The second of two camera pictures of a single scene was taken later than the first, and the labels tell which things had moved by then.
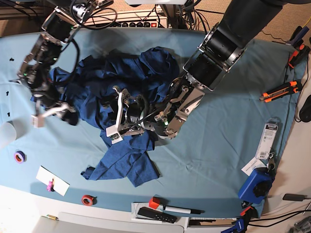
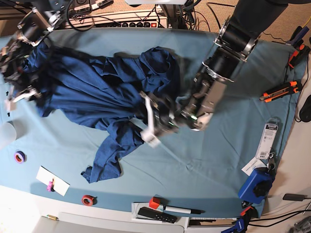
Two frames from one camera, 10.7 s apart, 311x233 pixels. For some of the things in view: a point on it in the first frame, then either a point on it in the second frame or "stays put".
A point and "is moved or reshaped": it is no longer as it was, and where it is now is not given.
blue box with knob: [255, 187] stays put
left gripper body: [48, 103] → [28, 92]
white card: [44, 175] stays put
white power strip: [147, 19] stays put
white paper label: [251, 164] stays put
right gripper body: [130, 116] → [160, 118]
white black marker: [182, 210] stays put
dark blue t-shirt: [87, 91] is moved or reshaped
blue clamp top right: [297, 38] stays put
